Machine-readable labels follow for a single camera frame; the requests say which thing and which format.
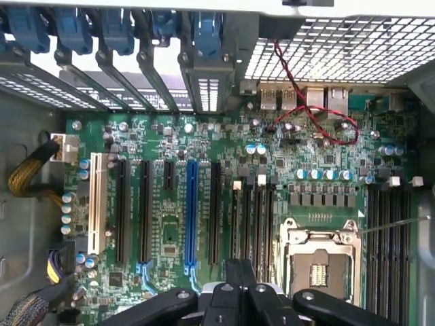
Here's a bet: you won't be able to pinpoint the silver CPU socket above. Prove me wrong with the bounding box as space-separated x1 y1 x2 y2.
278 219 363 304

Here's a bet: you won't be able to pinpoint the black long expansion slot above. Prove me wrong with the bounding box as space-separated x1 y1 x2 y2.
139 159 153 264
208 161 222 266
116 158 131 264

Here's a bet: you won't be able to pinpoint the blue expansion slot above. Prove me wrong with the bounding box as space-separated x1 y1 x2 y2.
185 159 199 269

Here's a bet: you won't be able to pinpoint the black short expansion slot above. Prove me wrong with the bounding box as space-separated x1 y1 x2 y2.
163 160 175 191

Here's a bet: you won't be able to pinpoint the white PCI expansion slot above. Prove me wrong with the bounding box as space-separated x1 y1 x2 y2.
87 152 107 256

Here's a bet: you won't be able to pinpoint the green motherboard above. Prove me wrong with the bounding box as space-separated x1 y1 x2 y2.
64 101 419 326

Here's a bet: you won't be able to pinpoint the silver USB port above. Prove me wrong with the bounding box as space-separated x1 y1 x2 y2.
281 88 298 111
259 88 278 111

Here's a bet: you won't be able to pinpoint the silver rear port block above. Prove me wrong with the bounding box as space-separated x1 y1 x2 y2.
303 86 326 113

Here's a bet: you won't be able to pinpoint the silver ethernet port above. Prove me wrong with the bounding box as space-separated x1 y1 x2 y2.
325 86 350 122

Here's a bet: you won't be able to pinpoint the small grey rear port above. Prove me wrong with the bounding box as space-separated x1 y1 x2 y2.
239 80 258 96

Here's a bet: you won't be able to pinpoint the vented metal slot cover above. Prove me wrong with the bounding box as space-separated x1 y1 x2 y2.
179 50 236 113
0 47 107 112

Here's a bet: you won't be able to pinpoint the grey metal PC case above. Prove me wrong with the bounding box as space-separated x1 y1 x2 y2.
0 0 435 326

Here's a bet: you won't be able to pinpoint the white power connector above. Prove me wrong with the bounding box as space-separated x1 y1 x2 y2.
50 132 80 164

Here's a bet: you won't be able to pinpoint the blue slot retention clip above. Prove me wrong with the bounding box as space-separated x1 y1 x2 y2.
151 10 181 46
5 5 52 55
53 6 94 57
101 8 136 57
191 12 224 62

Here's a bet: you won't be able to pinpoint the thin white cable tie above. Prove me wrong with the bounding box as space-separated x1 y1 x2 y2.
361 215 435 235

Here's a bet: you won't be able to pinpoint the black connector purple yellow wires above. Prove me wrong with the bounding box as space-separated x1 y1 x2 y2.
46 249 71 287

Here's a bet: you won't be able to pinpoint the black braided cable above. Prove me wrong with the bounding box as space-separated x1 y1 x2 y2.
0 284 71 326

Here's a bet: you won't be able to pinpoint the red black twisted wire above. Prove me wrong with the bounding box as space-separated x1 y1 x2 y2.
266 39 360 147

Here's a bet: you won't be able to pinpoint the yellow braided power cable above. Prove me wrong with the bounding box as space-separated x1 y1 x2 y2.
7 140 65 207

